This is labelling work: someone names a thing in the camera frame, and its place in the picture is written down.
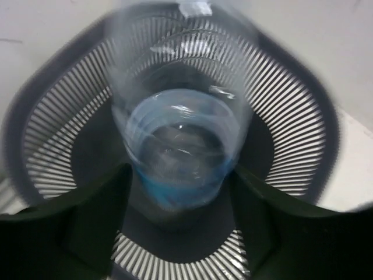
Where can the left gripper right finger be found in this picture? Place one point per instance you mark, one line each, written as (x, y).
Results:
(287, 238)

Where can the grey mesh waste bin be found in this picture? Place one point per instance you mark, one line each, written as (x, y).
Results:
(60, 134)

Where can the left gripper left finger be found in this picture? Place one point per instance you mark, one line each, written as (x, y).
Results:
(68, 237)

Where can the clear bottle purple label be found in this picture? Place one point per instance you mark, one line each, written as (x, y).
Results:
(180, 78)

